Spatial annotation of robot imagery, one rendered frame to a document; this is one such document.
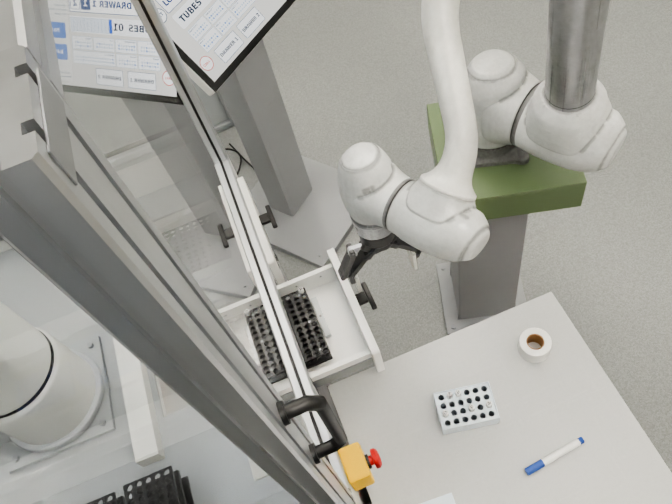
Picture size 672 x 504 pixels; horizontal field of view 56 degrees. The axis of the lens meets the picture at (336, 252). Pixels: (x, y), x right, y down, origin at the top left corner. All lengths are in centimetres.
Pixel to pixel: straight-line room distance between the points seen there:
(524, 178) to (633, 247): 104
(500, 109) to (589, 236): 119
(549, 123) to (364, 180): 49
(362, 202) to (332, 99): 204
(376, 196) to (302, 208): 160
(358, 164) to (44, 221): 82
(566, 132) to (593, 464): 69
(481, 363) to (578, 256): 113
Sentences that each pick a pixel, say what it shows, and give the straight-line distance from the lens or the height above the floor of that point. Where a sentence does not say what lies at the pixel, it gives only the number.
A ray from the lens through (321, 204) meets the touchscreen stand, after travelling 269.
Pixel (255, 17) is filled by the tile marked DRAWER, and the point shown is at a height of 100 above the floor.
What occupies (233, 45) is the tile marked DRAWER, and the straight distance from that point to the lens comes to 195.
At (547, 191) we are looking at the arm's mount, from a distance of 166.
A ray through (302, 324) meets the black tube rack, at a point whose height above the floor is 90.
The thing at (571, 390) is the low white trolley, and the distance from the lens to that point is 151.
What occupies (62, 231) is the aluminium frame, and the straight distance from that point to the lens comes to 33.
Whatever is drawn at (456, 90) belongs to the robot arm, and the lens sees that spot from 108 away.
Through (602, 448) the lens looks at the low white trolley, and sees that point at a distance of 148.
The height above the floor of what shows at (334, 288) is 84.
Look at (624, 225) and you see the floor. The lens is 267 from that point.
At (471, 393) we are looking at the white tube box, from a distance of 145.
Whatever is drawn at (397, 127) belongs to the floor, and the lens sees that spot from 296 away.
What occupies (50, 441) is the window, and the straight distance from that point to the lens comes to 55.
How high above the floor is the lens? 217
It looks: 57 degrees down
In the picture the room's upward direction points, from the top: 18 degrees counter-clockwise
